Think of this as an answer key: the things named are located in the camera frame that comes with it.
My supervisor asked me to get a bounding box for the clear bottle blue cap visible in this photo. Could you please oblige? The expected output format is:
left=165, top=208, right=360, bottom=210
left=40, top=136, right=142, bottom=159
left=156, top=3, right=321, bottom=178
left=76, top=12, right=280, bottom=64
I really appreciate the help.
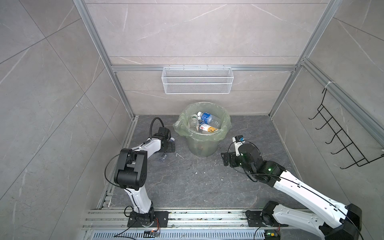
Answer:
left=159, top=137, right=175, bottom=162

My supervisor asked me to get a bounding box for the small beige label package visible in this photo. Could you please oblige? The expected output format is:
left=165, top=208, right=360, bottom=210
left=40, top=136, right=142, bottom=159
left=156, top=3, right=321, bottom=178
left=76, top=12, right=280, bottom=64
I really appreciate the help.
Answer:
left=199, top=124, right=218, bottom=134

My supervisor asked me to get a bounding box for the blue label bottle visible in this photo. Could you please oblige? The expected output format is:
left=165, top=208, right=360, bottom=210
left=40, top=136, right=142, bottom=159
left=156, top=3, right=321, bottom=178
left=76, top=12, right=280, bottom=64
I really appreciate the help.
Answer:
left=197, top=112, right=222, bottom=129

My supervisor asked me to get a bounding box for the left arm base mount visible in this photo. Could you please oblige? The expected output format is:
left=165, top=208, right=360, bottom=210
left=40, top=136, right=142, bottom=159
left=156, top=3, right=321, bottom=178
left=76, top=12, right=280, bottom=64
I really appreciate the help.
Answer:
left=127, top=211, right=169, bottom=228

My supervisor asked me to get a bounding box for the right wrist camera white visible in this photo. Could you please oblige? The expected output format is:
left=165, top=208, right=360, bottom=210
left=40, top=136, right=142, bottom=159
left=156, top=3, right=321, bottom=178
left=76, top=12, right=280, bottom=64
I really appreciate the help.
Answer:
left=233, top=135, right=245, bottom=157

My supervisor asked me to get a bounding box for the white wire wall basket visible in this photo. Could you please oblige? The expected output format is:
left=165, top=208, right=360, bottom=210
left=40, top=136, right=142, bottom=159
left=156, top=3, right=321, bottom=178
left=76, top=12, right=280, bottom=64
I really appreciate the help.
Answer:
left=162, top=67, right=234, bottom=95

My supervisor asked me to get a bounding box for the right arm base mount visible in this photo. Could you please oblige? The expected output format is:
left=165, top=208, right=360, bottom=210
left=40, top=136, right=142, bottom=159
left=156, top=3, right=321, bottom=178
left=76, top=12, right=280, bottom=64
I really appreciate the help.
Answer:
left=245, top=210, right=288, bottom=227

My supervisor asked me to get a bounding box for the black wire hook rack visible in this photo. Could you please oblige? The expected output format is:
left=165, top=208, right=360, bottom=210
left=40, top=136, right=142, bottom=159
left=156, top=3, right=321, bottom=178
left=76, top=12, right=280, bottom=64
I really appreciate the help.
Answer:
left=309, top=88, right=384, bottom=170

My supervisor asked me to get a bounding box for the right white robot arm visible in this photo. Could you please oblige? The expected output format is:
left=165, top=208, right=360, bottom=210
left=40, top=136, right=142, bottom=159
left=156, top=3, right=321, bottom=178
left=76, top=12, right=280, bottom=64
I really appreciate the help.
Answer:
left=221, top=140, right=363, bottom=240

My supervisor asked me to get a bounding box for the green mesh trash bin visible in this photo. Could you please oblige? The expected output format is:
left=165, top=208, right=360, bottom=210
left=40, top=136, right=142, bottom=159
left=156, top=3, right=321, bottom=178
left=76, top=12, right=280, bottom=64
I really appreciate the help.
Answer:
left=183, top=102, right=231, bottom=158

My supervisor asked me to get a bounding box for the green plastic bin liner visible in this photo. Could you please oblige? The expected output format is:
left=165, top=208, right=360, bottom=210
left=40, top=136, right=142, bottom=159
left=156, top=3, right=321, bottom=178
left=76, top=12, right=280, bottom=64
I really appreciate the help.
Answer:
left=173, top=102, right=232, bottom=142

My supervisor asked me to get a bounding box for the left black corrugated cable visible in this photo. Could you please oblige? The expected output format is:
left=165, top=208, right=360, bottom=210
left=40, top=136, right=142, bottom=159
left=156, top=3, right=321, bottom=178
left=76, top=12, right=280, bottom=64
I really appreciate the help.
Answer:
left=149, top=116, right=165, bottom=140

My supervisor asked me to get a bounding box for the small green cap bottle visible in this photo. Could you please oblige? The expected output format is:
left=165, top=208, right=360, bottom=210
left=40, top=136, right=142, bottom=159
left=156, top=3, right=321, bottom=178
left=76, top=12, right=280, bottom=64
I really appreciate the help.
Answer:
left=189, top=114, right=200, bottom=132

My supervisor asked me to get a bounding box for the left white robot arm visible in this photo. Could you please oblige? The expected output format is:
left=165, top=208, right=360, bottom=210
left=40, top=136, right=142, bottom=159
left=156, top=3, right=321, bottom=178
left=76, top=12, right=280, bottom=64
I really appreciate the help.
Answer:
left=114, top=127, right=176, bottom=215

